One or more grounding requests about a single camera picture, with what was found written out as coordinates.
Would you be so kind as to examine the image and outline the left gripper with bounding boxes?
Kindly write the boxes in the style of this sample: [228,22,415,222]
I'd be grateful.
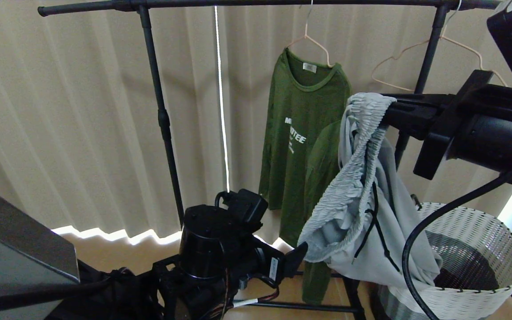
[228,242,309,290]

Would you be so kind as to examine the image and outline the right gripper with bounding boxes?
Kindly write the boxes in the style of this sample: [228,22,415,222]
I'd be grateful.
[413,70,512,186]

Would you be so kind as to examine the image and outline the pale grey shorts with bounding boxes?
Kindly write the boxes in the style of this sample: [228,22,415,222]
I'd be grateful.
[297,92,443,290]

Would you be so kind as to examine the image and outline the pink clothes hanger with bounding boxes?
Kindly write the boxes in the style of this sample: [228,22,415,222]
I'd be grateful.
[286,0,333,68]
[370,0,508,94]

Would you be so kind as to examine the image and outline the green printed t-shirt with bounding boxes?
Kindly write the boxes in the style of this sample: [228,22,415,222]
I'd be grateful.
[258,48,354,305]

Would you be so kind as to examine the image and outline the white laundry basket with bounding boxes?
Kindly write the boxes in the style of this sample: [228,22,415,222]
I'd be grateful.
[371,202,512,320]

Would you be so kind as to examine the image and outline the black clothes rack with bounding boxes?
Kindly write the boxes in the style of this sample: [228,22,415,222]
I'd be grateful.
[37,0,502,320]

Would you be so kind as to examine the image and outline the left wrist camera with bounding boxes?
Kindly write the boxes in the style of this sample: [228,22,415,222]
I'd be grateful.
[214,188,269,232]

